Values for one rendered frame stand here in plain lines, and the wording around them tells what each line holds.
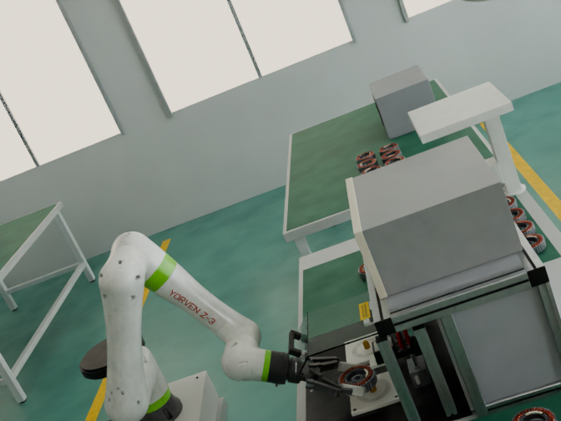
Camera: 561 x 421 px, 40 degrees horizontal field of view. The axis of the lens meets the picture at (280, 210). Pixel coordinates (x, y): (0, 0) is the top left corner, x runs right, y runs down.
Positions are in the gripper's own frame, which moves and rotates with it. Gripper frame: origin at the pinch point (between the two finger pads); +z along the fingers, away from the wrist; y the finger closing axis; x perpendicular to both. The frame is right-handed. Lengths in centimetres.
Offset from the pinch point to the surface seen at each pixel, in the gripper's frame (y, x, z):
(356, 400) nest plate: 2.2, -5.8, 0.8
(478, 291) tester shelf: 22, 44, 20
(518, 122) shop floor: -410, -1, 160
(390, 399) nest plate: 7.1, -0.5, 9.4
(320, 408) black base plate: -1.1, -12.7, -8.3
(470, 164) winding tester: -8, 68, 19
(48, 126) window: -474, -86, -230
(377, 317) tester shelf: 19.9, 31.4, -2.1
